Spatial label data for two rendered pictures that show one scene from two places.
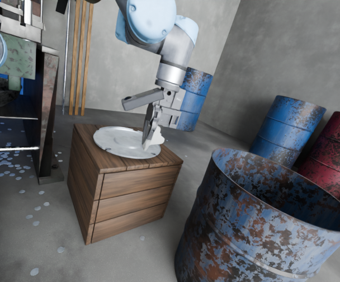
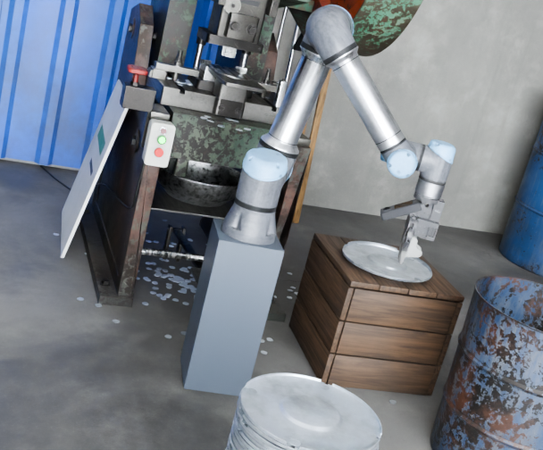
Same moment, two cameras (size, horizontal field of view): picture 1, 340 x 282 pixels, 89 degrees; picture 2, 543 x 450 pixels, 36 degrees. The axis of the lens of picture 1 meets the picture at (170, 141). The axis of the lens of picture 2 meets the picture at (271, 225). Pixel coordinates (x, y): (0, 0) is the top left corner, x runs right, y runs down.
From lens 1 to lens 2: 1.91 m
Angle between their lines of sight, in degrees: 25
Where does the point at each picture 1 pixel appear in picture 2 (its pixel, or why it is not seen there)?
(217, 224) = (466, 344)
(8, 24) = (260, 112)
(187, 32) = (441, 156)
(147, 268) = (394, 423)
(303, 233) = (524, 335)
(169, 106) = (427, 217)
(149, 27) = (398, 173)
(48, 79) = (295, 175)
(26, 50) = not seen: hidden behind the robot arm
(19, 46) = not seen: hidden behind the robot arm
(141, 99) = (398, 211)
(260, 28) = not seen: outside the picture
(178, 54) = (433, 173)
